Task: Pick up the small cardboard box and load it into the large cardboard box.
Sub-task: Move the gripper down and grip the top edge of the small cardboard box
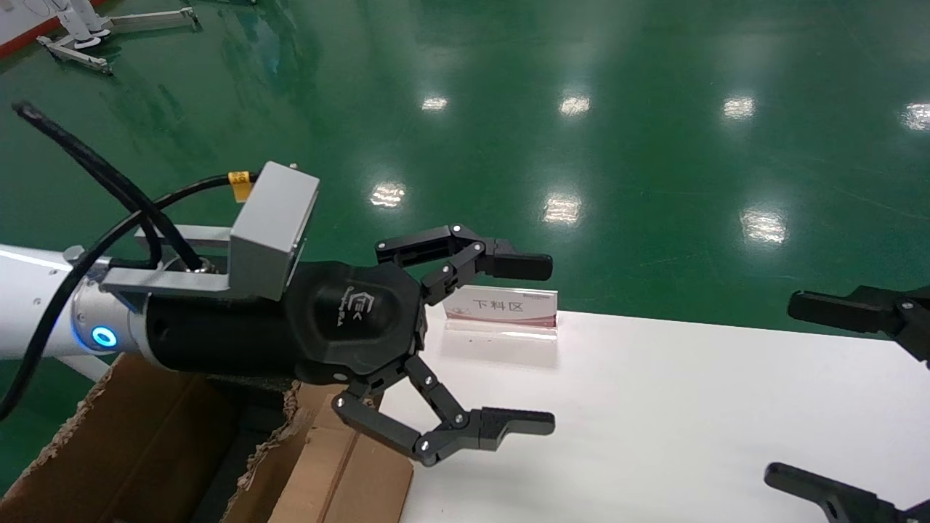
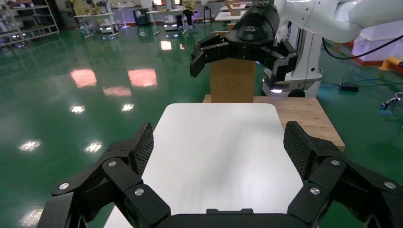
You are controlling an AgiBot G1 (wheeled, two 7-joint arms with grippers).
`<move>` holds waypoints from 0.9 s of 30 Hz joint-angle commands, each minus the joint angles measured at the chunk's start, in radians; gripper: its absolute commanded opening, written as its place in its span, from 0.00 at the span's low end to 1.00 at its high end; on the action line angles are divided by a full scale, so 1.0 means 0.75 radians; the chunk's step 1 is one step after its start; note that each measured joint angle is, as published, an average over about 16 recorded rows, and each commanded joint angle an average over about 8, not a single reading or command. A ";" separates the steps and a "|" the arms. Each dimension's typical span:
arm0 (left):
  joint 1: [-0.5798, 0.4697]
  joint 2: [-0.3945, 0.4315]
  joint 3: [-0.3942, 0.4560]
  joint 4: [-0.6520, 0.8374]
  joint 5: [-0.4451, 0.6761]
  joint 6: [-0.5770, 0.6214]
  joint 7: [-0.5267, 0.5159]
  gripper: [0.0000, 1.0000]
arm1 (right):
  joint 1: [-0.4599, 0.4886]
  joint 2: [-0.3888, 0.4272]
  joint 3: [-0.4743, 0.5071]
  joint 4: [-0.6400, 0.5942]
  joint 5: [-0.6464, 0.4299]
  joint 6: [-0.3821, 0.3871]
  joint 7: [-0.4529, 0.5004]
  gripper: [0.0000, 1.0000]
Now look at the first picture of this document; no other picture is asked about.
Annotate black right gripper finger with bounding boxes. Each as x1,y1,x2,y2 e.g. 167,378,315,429
788,285,930,364
763,462,930,523

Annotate small cardboard box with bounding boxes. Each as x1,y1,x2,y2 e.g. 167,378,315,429
267,381,416,523

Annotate white humanoid robot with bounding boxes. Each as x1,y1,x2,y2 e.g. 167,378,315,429
52,0,114,50

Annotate thin black yellow-tagged cable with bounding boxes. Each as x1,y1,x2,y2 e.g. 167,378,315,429
0,170,259,423

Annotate grey wrist camera housing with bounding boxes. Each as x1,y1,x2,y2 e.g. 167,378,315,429
102,161,320,301

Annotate thick black cable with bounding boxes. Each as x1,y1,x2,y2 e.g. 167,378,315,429
11,100,206,274

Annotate grey metal robot stand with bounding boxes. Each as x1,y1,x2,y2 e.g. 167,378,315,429
36,6,202,76

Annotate large torn cardboard box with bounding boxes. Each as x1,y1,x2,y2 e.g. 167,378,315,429
0,352,322,523

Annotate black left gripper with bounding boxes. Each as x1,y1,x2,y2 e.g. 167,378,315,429
142,224,557,468

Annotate acrylic sign holder with label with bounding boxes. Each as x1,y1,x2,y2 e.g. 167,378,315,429
434,283,559,341

